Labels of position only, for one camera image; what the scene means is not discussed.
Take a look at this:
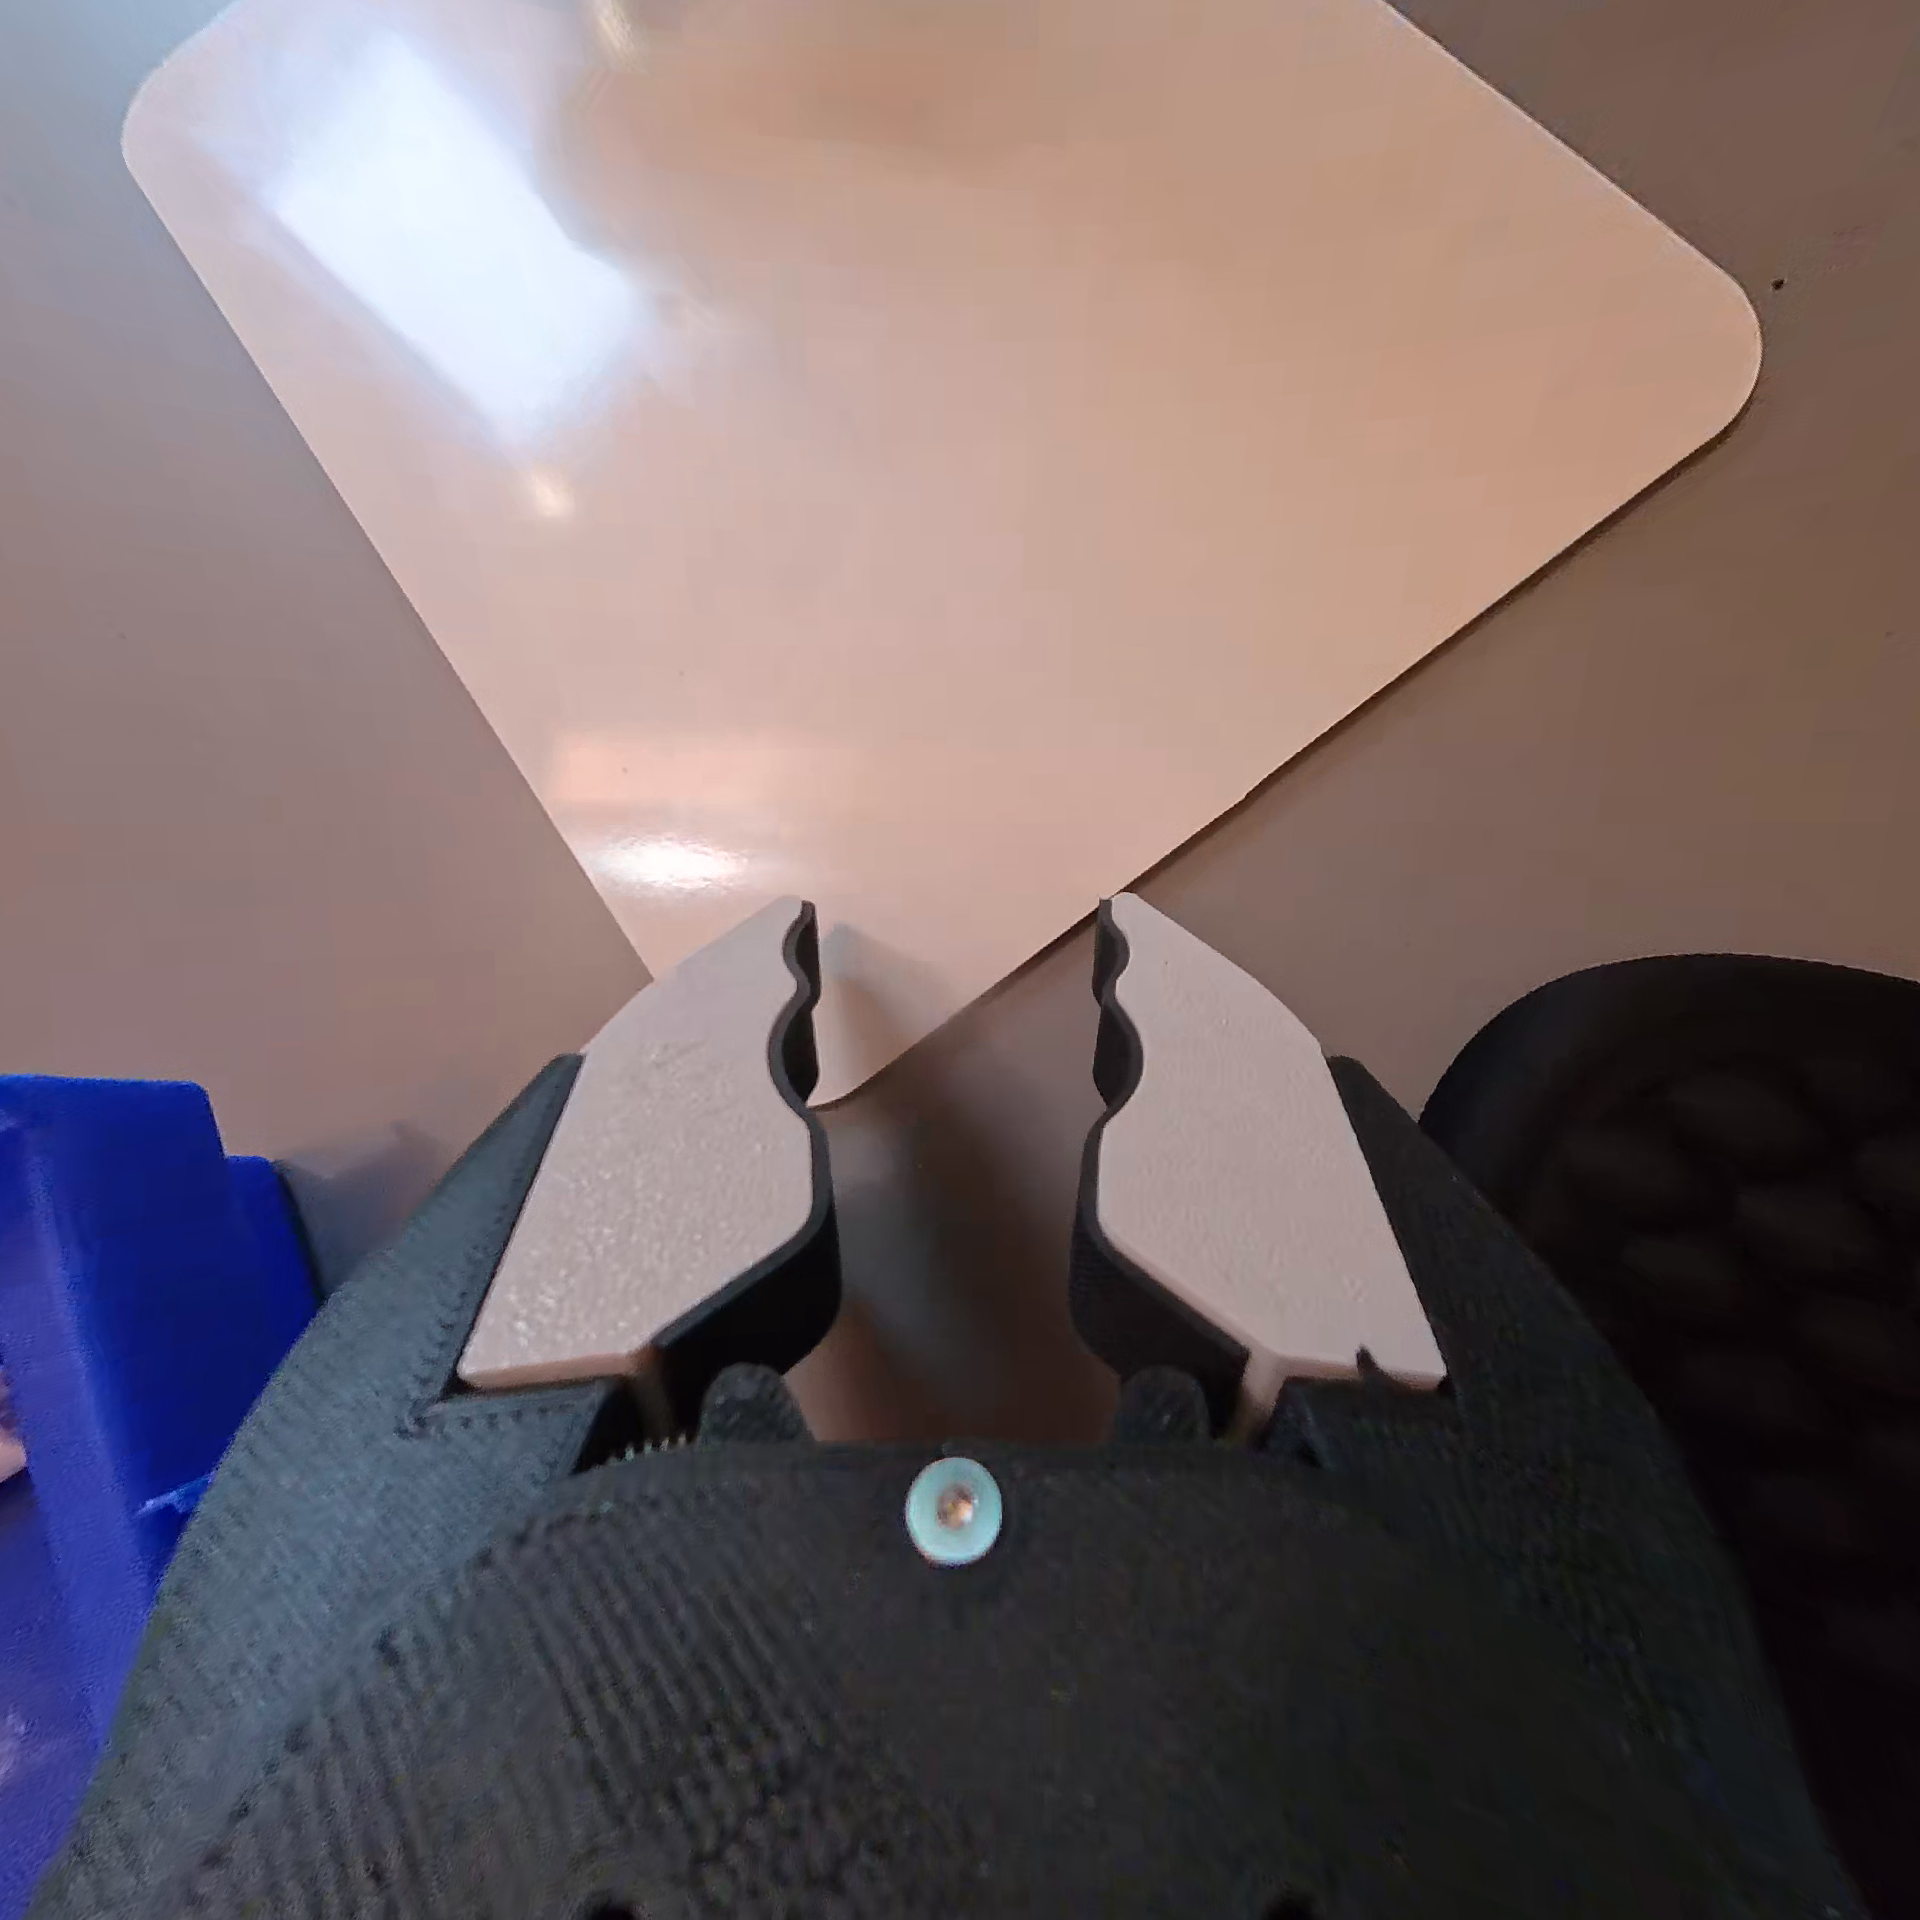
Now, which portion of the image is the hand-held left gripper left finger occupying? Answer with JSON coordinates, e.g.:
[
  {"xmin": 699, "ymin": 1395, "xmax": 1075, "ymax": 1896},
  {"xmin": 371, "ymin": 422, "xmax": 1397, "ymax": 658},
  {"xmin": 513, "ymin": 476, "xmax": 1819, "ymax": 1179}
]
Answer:
[{"xmin": 454, "ymin": 897, "xmax": 839, "ymax": 1437}]

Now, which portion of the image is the blue plastic bin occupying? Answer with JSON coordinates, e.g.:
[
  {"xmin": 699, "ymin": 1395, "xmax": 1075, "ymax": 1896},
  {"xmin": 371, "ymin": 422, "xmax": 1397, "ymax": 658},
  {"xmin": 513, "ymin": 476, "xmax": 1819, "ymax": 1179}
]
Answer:
[{"xmin": 0, "ymin": 1072, "xmax": 323, "ymax": 1912}]

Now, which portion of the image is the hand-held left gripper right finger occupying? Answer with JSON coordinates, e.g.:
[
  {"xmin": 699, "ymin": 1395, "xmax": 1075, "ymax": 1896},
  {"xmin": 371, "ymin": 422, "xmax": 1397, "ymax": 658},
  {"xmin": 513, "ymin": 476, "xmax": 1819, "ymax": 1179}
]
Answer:
[{"xmin": 1066, "ymin": 895, "xmax": 1451, "ymax": 1439}]

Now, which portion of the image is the black mesh armrest pad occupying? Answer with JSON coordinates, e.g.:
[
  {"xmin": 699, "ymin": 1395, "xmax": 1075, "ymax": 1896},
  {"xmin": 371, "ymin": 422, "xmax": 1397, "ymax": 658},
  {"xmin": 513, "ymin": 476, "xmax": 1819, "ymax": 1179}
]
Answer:
[{"xmin": 1416, "ymin": 952, "xmax": 1920, "ymax": 1896}]

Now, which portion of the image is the small white whiteboard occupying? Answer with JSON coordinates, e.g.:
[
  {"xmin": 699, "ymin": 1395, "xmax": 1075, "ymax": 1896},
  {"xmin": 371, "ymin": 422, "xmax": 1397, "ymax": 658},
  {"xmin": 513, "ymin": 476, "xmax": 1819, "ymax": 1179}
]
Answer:
[{"xmin": 121, "ymin": 0, "xmax": 1765, "ymax": 1113}]

